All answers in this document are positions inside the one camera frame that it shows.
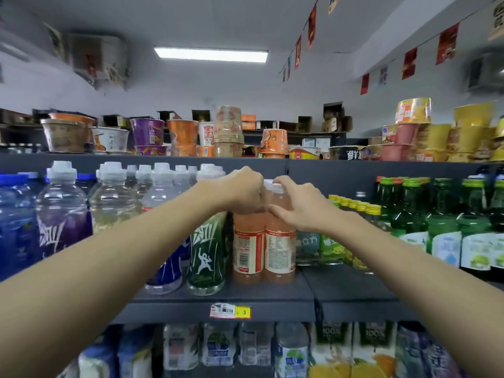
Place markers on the brown instant noodle bowl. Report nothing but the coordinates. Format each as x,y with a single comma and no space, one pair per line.
65,135

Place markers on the blue and white drink packs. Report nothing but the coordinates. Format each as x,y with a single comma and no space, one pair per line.
118,356

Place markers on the yellow and red noodle bowl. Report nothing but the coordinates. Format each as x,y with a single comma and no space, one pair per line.
304,153

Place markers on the person's right hand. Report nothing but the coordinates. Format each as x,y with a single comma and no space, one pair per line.
311,210

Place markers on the blue label sports drink bottle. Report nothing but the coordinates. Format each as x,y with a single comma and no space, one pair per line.
167,271

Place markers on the orange lidded noodle bowl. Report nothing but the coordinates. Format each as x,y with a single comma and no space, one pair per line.
73,117

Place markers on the purple instant noodle cup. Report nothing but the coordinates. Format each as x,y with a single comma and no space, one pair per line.
147,131
151,150

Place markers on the orange juice carton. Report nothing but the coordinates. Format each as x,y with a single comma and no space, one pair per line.
374,350
330,350

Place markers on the row of yellow capped bottles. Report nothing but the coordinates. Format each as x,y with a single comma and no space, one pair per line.
346,210

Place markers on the group of blue water bottles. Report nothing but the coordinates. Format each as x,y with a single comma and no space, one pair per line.
15,224

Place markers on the person's left forearm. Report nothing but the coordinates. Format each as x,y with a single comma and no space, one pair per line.
110,267

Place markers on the ceiling light panel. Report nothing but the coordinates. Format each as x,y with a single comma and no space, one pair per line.
210,54

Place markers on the group of purple drink bottles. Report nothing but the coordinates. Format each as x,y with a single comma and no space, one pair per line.
425,356

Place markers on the row of green glass bottles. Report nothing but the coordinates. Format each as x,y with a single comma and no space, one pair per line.
449,224

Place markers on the stack of yellow noodle bowls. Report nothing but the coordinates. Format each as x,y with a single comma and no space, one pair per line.
468,133

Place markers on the orange instant noodle cup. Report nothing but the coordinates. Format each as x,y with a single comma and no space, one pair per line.
183,132
184,150

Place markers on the black instant noodle bowl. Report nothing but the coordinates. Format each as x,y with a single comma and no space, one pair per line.
348,152

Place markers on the person's right thumb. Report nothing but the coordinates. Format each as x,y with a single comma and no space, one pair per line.
280,212

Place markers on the pale label sports drink bottle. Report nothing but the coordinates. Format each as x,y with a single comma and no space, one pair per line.
112,204

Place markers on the white instant noodle bowl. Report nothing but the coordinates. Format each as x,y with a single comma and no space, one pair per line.
110,139

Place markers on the green label sports drink bottle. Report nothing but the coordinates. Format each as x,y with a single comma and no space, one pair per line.
206,251

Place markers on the purple label sports drink bottle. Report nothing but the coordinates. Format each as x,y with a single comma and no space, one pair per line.
63,224

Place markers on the person's left fingers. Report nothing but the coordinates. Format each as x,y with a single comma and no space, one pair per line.
258,190

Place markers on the pink instant noodle bowl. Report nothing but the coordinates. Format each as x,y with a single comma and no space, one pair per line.
399,133
395,152

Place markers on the orange patterned noodle cup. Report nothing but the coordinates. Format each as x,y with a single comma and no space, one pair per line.
274,140
272,155

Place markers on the dark grey shelving unit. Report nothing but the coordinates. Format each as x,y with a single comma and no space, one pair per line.
346,295

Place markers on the shrink-wrapped stack of noodle cups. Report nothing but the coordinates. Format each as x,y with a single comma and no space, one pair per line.
228,129

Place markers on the person's left hand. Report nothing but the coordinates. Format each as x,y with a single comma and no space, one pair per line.
240,190

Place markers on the row of white capped bottles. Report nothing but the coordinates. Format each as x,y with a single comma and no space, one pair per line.
165,177

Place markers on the orange drink bottle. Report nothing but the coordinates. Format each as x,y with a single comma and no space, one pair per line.
248,247
279,251

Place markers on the white air conditioner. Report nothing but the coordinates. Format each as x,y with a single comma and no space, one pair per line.
486,72

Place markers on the yellow and white price tag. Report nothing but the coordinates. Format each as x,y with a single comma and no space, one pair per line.
230,311

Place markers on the small orange box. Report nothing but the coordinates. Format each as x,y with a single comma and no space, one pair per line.
248,121

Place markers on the orange and yellow noodle bowl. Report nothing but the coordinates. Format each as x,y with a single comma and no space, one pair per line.
413,110

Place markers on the person's right forearm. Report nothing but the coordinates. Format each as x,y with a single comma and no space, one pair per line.
425,287

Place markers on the open brown cardboard boxes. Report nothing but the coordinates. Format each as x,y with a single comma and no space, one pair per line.
334,116

